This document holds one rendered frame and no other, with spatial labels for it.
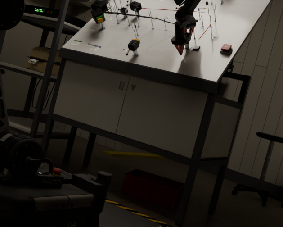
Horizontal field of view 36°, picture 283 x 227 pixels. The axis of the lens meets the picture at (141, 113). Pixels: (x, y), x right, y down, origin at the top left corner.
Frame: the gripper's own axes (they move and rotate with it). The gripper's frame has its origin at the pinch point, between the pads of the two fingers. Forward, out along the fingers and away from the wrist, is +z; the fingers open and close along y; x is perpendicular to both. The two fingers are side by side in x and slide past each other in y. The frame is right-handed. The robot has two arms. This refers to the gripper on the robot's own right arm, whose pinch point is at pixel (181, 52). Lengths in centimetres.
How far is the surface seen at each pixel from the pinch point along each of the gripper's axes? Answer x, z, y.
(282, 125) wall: -159, 159, -42
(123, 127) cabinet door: 33, 41, 28
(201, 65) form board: 4.8, 4.8, -14.8
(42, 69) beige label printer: 11, 22, 105
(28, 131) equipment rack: 42, 56, 104
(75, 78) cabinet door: 14, 23, 74
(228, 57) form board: -5.4, 2.8, -28.5
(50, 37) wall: -160, 90, 242
